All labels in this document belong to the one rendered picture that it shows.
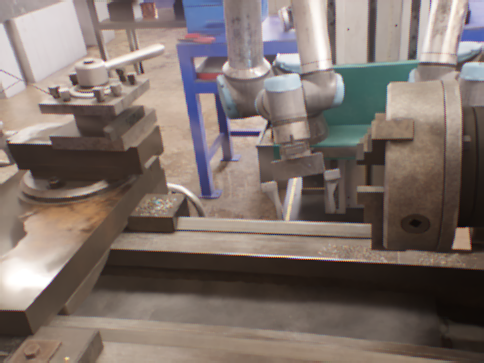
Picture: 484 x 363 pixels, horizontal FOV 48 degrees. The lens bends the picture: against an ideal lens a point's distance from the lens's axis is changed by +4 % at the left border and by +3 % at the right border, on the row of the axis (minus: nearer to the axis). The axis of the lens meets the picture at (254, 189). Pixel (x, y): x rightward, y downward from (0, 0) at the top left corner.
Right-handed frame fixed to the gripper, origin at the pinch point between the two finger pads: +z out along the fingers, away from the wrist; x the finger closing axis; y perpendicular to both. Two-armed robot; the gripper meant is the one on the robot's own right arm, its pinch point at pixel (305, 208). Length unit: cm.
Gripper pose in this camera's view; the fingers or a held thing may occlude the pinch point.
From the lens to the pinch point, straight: 136.5
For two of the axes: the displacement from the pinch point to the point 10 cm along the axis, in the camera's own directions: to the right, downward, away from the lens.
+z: 1.9, 9.8, 0.8
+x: -9.8, 1.8, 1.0
